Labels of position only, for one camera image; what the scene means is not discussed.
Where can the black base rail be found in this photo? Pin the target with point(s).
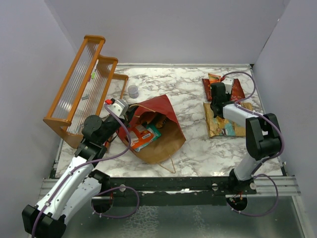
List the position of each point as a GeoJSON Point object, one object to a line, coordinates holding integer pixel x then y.
{"type": "Point", "coordinates": [169, 191]}

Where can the small clear plastic cup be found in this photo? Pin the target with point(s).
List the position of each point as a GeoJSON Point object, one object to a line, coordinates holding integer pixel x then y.
{"type": "Point", "coordinates": [133, 91]}

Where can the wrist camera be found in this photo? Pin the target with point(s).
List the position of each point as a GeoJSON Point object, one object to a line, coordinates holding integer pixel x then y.
{"type": "Point", "coordinates": [228, 83]}
{"type": "Point", "coordinates": [118, 107]}

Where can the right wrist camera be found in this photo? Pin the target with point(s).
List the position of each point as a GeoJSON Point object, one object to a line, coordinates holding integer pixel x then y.
{"type": "Point", "coordinates": [228, 83]}

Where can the teal snack packet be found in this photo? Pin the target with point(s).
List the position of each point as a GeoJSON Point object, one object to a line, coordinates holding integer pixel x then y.
{"type": "Point", "coordinates": [154, 130]}

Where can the orange wooden tiered rack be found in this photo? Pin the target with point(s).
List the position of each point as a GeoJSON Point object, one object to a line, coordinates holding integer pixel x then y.
{"type": "Point", "coordinates": [90, 80]}

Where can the red brown paper bag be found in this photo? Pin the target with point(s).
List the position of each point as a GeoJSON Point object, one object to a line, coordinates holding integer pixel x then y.
{"type": "Point", "coordinates": [160, 112]}

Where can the orange Fox's candy bag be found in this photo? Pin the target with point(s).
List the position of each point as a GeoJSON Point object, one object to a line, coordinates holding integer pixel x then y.
{"type": "Point", "coordinates": [141, 137]}
{"type": "Point", "coordinates": [215, 78]}

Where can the golden chip bag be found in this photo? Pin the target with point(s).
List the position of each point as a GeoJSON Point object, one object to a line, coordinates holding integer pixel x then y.
{"type": "Point", "coordinates": [221, 127]}

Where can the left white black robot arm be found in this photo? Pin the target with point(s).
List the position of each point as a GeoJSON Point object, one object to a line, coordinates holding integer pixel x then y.
{"type": "Point", "coordinates": [80, 182]}

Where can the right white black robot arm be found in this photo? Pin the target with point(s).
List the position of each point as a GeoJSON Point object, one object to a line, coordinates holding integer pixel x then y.
{"type": "Point", "coordinates": [263, 136]}

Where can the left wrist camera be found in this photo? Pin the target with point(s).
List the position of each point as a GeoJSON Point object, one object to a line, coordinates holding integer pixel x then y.
{"type": "Point", "coordinates": [118, 107]}

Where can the red Doritos chip bag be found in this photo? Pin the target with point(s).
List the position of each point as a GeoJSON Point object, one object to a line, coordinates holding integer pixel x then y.
{"type": "Point", "coordinates": [237, 91]}

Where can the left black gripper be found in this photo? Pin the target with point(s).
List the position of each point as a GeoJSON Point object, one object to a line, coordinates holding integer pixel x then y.
{"type": "Point", "coordinates": [129, 114]}

